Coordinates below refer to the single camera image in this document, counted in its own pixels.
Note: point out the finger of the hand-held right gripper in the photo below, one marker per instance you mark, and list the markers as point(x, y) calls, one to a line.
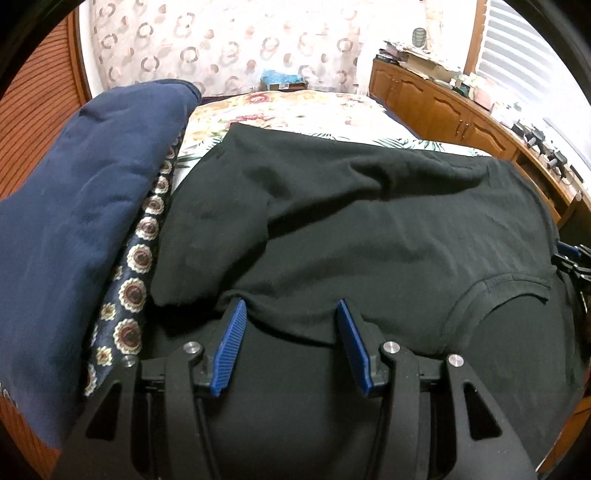
point(569, 250)
point(575, 268)

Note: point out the cardboard box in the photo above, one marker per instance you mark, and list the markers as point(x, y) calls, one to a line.
point(434, 69)

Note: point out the wooden louvred wardrobe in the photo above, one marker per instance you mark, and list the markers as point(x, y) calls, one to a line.
point(37, 115)

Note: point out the wooden sideboard cabinet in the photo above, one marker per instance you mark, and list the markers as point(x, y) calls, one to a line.
point(415, 92)

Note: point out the medallion print dark cloth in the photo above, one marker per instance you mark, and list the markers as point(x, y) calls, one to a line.
point(134, 290)

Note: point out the black t-shirt with white print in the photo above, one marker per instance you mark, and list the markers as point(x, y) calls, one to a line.
point(369, 230)

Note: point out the floral blanket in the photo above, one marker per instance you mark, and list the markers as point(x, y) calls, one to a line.
point(286, 108)

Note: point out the wooden window frame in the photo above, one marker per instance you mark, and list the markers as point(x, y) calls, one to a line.
point(475, 37)

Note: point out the beige tied drape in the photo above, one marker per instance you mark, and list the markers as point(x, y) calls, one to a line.
point(443, 23)

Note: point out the small brown box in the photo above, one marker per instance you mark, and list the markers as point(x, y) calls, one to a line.
point(281, 86)

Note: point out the small grey fan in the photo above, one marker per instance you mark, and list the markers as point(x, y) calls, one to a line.
point(419, 38)

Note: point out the blue plastic bag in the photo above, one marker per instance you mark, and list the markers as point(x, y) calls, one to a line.
point(279, 76)

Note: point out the navy blue cloth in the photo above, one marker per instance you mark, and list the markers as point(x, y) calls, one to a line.
point(69, 207)

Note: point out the cluttered paper pile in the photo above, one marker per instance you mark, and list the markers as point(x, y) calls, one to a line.
point(397, 50)

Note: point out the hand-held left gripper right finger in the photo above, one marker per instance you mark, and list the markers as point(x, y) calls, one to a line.
point(355, 346)

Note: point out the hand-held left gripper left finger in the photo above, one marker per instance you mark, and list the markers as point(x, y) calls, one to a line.
point(231, 350)

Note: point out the pink jug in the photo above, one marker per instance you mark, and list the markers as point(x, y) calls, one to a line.
point(481, 97)

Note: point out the leaf print bedsheet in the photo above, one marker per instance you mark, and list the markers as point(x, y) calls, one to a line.
point(415, 141)

